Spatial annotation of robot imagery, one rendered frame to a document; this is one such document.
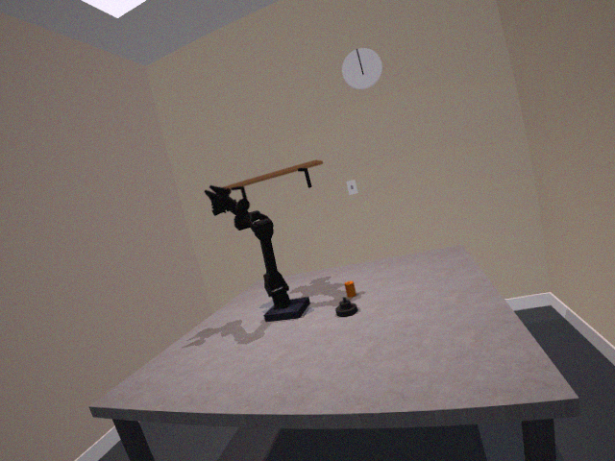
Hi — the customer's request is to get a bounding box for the orange knob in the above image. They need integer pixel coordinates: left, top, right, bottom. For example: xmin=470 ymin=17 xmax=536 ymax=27
xmin=345 ymin=281 xmax=357 ymax=297

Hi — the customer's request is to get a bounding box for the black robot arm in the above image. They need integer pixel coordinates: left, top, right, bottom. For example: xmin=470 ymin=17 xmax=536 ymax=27
xmin=232 ymin=199 xmax=291 ymax=309

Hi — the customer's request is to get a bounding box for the dark grey round pedestal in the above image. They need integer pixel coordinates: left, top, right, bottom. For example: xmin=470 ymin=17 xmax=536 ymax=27
xmin=335 ymin=297 xmax=357 ymax=317

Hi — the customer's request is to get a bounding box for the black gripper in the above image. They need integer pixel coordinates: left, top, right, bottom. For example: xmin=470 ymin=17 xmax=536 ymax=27
xmin=205 ymin=185 xmax=237 ymax=211

